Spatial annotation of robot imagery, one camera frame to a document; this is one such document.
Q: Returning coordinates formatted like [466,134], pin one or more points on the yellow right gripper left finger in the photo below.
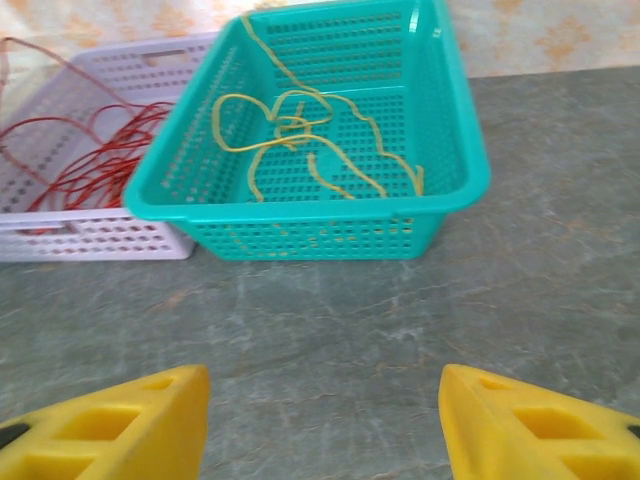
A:
[150,440]

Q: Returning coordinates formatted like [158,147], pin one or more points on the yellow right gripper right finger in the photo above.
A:
[490,440]

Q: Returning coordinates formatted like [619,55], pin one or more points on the lavender plastic basket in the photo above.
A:
[100,240]

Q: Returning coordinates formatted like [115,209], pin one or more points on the teal plastic basket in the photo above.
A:
[460,150]

